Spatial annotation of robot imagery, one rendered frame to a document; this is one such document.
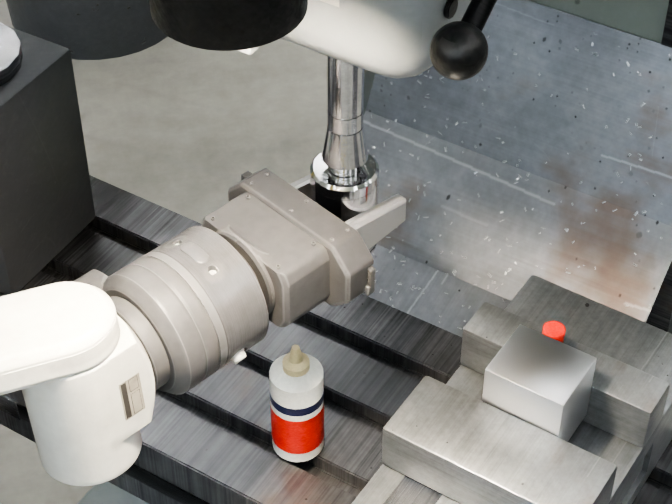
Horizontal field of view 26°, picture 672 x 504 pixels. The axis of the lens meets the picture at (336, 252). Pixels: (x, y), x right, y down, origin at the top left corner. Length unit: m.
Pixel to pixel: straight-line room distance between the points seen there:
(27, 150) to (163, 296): 0.35
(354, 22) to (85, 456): 0.32
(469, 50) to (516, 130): 0.59
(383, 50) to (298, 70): 2.25
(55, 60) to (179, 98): 1.77
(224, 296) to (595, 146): 0.49
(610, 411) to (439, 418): 0.12
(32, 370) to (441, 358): 0.44
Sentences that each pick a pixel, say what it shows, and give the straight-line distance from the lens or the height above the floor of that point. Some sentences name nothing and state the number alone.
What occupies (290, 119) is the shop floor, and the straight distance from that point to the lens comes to 2.90.
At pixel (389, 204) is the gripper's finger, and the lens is 1.00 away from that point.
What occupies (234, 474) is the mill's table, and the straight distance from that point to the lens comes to 1.12.
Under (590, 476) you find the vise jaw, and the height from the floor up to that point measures 1.03.
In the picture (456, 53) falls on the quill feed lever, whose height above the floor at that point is 1.37.
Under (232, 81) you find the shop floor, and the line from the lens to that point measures 3.01.
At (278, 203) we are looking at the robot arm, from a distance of 0.97.
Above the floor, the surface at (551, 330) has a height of 1.05.
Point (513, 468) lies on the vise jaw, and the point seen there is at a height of 1.03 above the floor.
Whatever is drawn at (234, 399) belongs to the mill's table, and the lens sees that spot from 1.17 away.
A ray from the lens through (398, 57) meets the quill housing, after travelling 0.79.
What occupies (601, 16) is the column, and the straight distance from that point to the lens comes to 1.29.
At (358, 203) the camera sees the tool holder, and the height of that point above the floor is 1.15.
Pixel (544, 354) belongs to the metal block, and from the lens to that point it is 1.02.
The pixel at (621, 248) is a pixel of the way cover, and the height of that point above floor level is 0.92.
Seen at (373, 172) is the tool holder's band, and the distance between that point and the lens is 0.98.
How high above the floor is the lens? 1.80
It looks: 43 degrees down
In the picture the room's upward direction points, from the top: straight up
